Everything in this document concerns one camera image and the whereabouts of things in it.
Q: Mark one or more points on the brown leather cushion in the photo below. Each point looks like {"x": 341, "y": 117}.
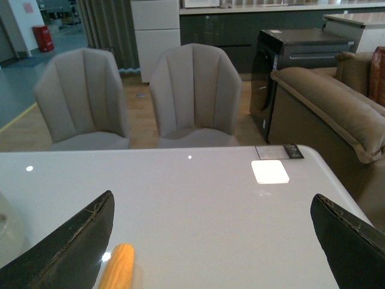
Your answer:
{"x": 376, "y": 81}

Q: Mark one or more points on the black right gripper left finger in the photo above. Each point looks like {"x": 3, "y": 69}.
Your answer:
{"x": 69, "y": 257}

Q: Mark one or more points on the yellow corn cob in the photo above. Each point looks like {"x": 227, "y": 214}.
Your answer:
{"x": 119, "y": 269}

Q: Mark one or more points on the grey pleated curtain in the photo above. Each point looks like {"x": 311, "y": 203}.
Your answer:
{"x": 109, "y": 25}

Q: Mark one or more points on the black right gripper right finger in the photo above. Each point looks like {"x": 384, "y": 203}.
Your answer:
{"x": 354, "y": 249}

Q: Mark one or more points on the white drawer cabinet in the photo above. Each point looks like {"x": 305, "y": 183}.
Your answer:
{"x": 157, "y": 29}

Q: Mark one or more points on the black washing machine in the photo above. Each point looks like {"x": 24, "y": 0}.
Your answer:
{"x": 278, "y": 49}

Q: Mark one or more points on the table label sticker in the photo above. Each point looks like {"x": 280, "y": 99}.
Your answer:
{"x": 279, "y": 152}

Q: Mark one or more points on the beige upholstered chair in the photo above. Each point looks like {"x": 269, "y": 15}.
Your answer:
{"x": 195, "y": 92}
{"x": 81, "y": 98}

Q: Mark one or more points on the red fire extinguisher box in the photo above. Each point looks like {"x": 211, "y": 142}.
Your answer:
{"x": 43, "y": 38}

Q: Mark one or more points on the left beige upholstered chair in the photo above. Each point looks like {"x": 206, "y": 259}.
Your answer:
{"x": 81, "y": 98}

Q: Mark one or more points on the dark grey kitchen counter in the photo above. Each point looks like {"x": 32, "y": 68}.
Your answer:
{"x": 235, "y": 30}

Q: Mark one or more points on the tan fabric sofa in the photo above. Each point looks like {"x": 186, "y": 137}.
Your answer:
{"x": 329, "y": 109}

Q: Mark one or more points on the right beige upholstered chair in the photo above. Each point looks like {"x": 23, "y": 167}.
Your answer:
{"x": 195, "y": 92}

